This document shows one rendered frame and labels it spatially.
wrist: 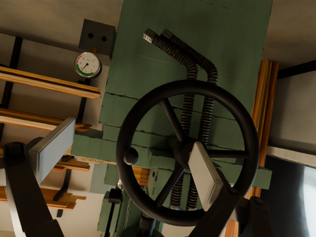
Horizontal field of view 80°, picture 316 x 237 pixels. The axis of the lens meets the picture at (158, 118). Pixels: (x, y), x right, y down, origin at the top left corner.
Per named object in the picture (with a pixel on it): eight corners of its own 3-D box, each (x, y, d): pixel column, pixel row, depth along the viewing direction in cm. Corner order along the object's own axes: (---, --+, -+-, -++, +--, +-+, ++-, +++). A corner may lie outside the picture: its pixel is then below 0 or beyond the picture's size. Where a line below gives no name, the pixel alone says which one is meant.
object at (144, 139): (237, 150, 57) (235, 163, 57) (210, 141, 78) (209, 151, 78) (104, 124, 53) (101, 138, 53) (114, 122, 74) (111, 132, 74)
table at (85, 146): (299, 181, 49) (295, 204, 49) (237, 156, 80) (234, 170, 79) (59, 137, 43) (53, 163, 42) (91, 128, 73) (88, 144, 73)
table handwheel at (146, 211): (270, 82, 37) (262, 232, 37) (223, 95, 57) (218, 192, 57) (118, 70, 34) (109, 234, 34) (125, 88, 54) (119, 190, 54)
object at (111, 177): (129, 161, 85) (123, 187, 85) (130, 157, 92) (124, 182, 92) (108, 157, 84) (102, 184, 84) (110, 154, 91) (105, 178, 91)
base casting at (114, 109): (250, 122, 58) (245, 152, 58) (193, 120, 115) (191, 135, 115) (102, 91, 53) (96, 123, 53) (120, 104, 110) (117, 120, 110)
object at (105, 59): (114, 25, 49) (108, 55, 49) (119, 43, 62) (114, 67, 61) (82, 17, 48) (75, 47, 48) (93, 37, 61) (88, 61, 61)
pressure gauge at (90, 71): (104, 47, 46) (97, 79, 46) (106, 52, 50) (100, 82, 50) (78, 41, 46) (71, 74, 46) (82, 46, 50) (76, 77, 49)
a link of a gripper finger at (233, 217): (229, 208, 13) (268, 214, 14) (208, 166, 18) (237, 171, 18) (222, 224, 14) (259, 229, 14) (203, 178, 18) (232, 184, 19)
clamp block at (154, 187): (214, 177, 47) (207, 214, 47) (197, 164, 60) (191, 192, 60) (155, 167, 45) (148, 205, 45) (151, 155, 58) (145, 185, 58)
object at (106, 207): (121, 201, 87) (114, 233, 86) (122, 193, 96) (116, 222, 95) (102, 198, 86) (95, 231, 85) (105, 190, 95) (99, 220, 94)
